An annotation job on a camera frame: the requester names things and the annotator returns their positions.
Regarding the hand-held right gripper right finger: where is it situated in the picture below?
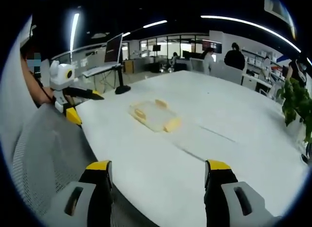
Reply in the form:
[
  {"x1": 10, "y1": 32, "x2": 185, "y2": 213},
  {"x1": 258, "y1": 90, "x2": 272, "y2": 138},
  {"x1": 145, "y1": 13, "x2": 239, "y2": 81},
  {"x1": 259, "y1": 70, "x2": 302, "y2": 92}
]
[{"x1": 204, "y1": 159, "x2": 281, "y2": 227}]

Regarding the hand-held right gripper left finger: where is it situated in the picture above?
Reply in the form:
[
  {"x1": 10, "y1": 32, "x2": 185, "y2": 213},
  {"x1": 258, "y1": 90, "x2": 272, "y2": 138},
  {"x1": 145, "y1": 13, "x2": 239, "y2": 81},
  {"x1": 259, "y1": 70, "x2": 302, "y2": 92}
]
[{"x1": 42, "y1": 160, "x2": 114, "y2": 227}]

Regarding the clear box with yellow buckles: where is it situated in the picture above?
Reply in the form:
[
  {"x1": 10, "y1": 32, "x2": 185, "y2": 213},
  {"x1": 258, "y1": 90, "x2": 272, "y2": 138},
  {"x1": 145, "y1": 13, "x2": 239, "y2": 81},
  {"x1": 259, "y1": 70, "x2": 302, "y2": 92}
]
[{"x1": 128, "y1": 98, "x2": 182, "y2": 133}]

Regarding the white keyboard tray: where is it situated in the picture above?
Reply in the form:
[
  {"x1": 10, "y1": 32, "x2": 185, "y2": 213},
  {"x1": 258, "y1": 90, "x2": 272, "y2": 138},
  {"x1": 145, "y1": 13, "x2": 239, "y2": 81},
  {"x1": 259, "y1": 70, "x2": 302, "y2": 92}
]
[{"x1": 82, "y1": 63, "x2": 122, "y2": 78}]

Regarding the black monitor stand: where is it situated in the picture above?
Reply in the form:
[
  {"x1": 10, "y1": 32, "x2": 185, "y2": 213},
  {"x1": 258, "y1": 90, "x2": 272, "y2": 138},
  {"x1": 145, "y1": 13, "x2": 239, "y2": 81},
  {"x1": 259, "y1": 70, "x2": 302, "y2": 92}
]
[{"x1": 114, "y1": 63, "x2": 132, "y2": 95}]

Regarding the grey mesh office chair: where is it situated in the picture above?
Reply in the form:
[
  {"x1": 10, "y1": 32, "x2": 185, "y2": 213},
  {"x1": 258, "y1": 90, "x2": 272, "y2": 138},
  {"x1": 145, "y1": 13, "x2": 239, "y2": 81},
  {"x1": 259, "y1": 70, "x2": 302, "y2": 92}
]
[{"x1": 12, "y1": 103, "x2": 99, "y2": 215}]

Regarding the long ceiling light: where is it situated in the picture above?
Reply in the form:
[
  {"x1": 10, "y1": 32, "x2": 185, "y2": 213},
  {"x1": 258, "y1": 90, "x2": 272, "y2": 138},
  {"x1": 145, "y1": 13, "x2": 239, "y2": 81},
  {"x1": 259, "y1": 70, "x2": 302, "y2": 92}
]
[
  {"x1": 70, "y1": 13, "x2": 80, "y2": 52},
  {"x1": 200, "y1": 15, "x2": 302, "y2": 53},
  {"x1": 142, "y1": 20, "x2": 168, "y2": 29}
]

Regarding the cardboard box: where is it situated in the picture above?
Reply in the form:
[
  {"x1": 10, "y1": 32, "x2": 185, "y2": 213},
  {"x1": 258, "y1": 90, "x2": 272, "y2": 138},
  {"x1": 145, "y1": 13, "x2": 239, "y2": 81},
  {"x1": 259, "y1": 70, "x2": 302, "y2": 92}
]
[{"x1": 122, "y1": 60, "x2": 135, "y2": 74}]

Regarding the computer monitor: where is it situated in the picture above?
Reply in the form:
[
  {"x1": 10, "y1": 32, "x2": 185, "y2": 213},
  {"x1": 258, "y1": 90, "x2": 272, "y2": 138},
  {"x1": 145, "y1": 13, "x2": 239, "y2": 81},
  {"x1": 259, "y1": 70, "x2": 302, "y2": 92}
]
[{"x1": 104, "y1": 32, "x2": 124, "y2": 64}]

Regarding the white desk partition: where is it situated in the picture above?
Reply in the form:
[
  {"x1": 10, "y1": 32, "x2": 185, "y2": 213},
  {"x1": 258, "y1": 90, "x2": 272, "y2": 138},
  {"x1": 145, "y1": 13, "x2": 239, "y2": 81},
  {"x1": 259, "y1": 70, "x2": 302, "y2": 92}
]
[{"x1": 214, "y1": 65, "x2": 244, "y2": 85}]

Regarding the green potted plant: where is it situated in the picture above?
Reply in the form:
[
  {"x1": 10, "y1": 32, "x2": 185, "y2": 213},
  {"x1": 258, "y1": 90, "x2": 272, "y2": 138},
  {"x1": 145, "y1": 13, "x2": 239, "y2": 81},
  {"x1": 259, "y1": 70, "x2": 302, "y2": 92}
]
[{"x1": 276, "y1": 78, "x2": 312, "y2": 143}]

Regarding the shelf with storage boxes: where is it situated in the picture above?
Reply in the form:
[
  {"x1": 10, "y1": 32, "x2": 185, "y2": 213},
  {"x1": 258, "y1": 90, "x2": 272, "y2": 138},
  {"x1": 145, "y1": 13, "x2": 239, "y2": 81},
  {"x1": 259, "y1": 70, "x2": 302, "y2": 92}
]
[{"x1": 243, "y1": 49, "x2": 286, "y2": 75}]

